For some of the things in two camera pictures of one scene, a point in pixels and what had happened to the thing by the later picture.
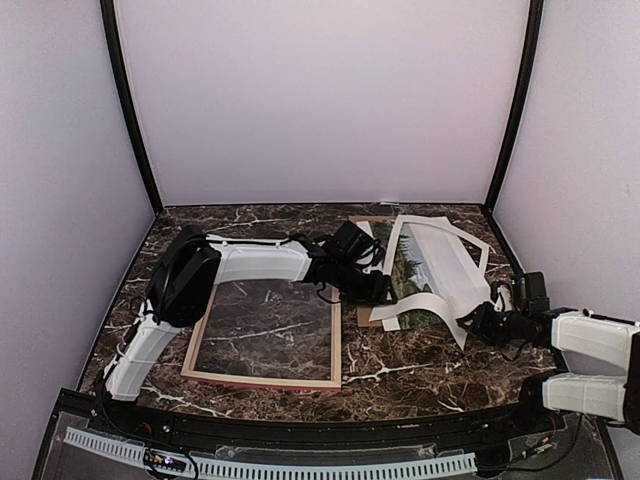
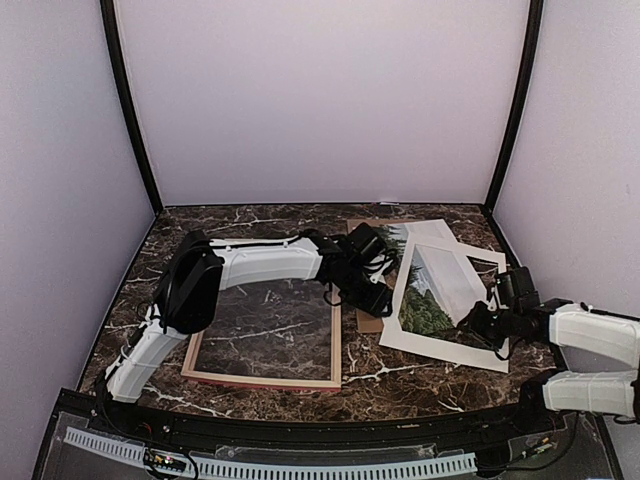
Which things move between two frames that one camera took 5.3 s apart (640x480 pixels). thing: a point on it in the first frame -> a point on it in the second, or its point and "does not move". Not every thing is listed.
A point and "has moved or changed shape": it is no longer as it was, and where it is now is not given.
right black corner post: [535, 14] does not move
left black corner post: [115, 53] does not move
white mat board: [455, 263] has moved or changed shape
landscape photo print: [410, 275] has moved or changed shape
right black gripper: [480, 327] does not move
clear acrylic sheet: [279, 332] does not move
